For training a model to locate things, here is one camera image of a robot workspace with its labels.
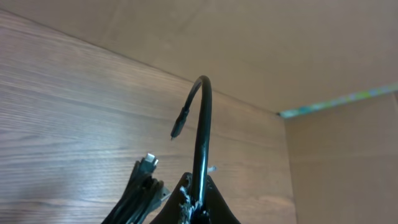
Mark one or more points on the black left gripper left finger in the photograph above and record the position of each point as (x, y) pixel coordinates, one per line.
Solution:
(178, 208)

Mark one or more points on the colourful tape strip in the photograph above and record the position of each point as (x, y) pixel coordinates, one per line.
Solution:
(361, 95)

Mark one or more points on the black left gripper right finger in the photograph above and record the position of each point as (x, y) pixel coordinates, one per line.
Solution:
(216, 208)

